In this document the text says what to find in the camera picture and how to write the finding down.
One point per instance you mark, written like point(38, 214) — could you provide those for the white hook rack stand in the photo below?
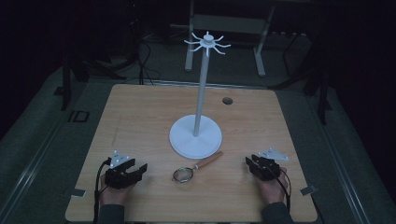
point(196, 137)

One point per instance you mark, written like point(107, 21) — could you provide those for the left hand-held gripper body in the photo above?
point(116, 179)

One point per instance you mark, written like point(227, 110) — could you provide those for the person's left hand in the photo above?
point(113, 194)

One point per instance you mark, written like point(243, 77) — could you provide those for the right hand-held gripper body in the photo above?
point(264, 169)

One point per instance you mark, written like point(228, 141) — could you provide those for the black metal stand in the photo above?
point(67, 77)
point(322, 93)

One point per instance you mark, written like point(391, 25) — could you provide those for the person's right hand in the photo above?
point(272, 189)

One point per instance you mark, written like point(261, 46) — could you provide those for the black rectangular floor bracket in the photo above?
point(78, 116)

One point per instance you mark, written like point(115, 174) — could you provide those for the white metal table frame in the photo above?
point(230, 23)

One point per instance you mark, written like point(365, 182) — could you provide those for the grey tape strip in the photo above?
point(308, 190)
point(78, 193)

